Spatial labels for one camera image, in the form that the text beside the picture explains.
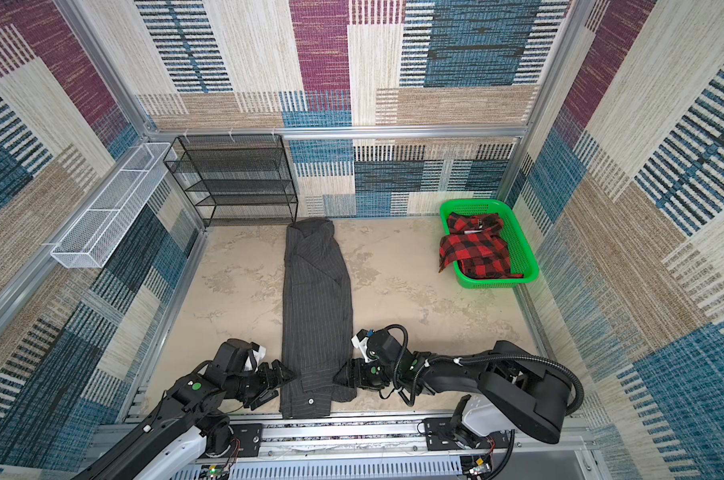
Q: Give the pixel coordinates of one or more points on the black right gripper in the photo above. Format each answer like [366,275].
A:
[361,377]

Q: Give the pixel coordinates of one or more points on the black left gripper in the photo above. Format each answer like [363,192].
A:
[269,384]

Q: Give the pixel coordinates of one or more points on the dark grey striped shirt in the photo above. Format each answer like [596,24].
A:
[317,320]

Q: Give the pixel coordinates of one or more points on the green plastic basket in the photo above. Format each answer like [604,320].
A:
[524,266]

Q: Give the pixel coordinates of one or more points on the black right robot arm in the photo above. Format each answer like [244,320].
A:
[505,389]

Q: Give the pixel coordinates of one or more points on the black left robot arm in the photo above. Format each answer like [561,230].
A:
[187,423]

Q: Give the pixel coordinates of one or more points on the red black plaid shirt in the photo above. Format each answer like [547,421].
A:
[475,245]

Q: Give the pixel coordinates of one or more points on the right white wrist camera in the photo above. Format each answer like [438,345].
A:
[360,342]

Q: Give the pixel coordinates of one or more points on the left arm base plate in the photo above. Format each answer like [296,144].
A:
[235,440]

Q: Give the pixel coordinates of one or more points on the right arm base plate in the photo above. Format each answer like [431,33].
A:
[441,435]

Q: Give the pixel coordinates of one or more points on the white wire mesh tray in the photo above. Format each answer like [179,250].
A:
[95,235]

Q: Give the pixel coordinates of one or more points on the black wire shelf rack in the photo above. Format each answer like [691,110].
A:
[235,179]

